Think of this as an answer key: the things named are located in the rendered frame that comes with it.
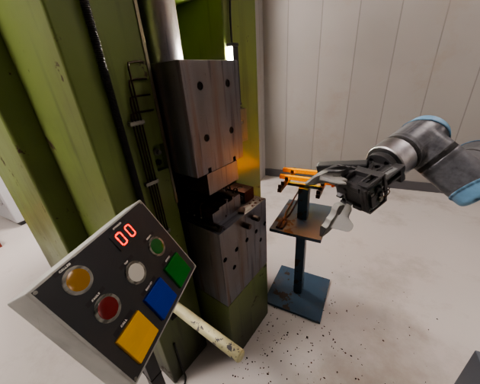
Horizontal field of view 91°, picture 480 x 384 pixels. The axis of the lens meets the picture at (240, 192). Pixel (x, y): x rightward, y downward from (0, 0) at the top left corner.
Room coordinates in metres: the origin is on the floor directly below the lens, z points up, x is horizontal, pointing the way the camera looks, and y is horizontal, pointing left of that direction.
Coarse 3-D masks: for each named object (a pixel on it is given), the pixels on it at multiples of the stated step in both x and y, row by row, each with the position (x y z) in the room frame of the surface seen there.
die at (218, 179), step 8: (224, 168) 0.95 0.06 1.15; (232, 168) 1.00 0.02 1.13; (176, 176) 1.00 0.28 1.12; (184, 176) 0.96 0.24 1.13; (208, 176) 0.88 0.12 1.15; (216, 176) 0.91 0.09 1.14; (224, 176) 0.95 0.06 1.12; (232, 176) 1.00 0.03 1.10; (176, 184) 1.00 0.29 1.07; (184, 184) 0.97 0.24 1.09; (192, 184) 0.93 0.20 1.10; (200, 184) 0.90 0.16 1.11; (208, 184) 0.87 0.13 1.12; (216, 184) 0.91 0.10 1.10; (224, 184) 0.95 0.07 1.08; (200, 192) 0.90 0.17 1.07; (208, 192) 0.88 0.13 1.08
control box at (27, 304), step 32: (160, 224) 0.61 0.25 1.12; (96, 256) 0.41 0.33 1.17; (128, 256) 0.46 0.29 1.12; (160, 256) 0.52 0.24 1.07; (32, 288) 0.30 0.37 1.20; (64, 288) 0.33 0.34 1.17; (96, 288) 0.36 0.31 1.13; (128, 288) 0.40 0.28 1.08; (32, 320) 0.30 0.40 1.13; (64, 320) 0.29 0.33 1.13; (96, 320) 0.31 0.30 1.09; (128, 320) 0.35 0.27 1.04; (160, 320) 0.39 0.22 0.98; (96, 352) 0.27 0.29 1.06
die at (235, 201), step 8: (184, 192) 1.09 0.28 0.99; (192, 192) 1.09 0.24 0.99; (216, 192) 1.04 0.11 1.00; (224, 192) 1.05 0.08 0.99; (192, 200) 1.01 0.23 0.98; (200, 200) 0.99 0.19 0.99; (208, 200) 0.98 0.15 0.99; (216, 200) 0.97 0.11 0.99; (224, 200) 0.95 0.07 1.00; (232, 200) 0.98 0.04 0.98; (184, 208) 0.99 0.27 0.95; (192, 208) 0.95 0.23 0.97; (208, 208) 0.93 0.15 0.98; (216, 208) 0.92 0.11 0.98; (224, 208) 0.93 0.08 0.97; (232, 208) 0.98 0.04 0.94; (208, 216) 0.89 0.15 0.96; (216, 216) 0.89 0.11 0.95; (224, 216) 0.93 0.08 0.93
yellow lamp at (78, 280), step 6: (72, 270) 0.36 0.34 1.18; (78, 270) 0.37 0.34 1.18; (84, 270) 0.37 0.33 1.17; (72, 276) 0.35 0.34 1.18; (78, 276) 0.36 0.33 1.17; (84, 276) 0.36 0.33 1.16; (66, 282) 0.34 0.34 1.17; (72, 282) 0.34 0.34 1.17; (78, 282) 0.35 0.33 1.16; (84, 282) 0.35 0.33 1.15; (72, 288) 0.33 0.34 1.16; (78, 288) 0.34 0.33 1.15; (84, 288) 0.35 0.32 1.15
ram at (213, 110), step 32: (160, 64) 0.89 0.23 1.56; (192, 64) 0.87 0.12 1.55; (224, 64) 1.00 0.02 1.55; (160, 96) 0.91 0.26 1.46; (192, 96) 0.86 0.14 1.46; (224, 96) 0.99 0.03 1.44; (192, 128) 0.84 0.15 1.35; (224, 128) 0.97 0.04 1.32; (192, 160) 0.84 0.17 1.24; (224, 160) 0.96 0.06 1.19
